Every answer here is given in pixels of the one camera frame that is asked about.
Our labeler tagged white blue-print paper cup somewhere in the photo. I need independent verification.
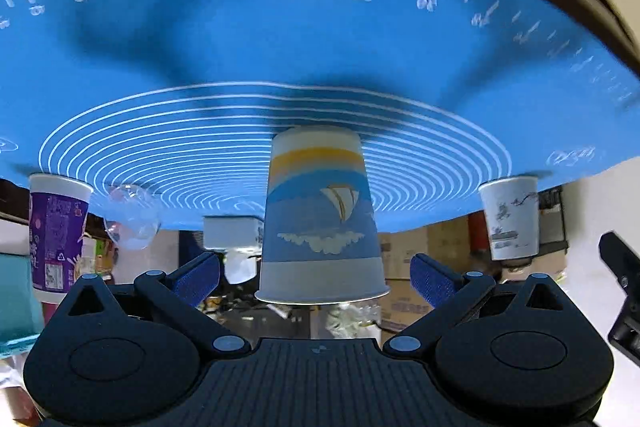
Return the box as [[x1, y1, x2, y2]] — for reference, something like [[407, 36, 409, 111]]
[[478, 176, 539, 262]]

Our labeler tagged sailboat print paper cup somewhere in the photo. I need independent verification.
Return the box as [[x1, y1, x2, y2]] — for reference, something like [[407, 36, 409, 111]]
[[256, 126, 390, 306]]

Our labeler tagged clear plastic cup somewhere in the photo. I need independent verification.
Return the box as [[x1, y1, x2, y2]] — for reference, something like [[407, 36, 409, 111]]
[[103, 184, 162, 251]]

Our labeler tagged purple tall paper cup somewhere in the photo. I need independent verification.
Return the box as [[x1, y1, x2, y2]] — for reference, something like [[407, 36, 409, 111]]
[[28, 173, 93, 305]]

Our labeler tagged white tissue box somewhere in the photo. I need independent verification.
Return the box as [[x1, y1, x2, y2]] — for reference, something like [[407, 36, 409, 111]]
[[203, 216, 264, 251]]

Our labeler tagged light blue storage box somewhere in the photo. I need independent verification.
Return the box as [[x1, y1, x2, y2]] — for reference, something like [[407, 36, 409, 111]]
[[0, 254, 44, 359]]

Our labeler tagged blue silicone baking mat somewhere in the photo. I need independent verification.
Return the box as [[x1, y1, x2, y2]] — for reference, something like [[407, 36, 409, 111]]
[[1, 0, 639, 231]]

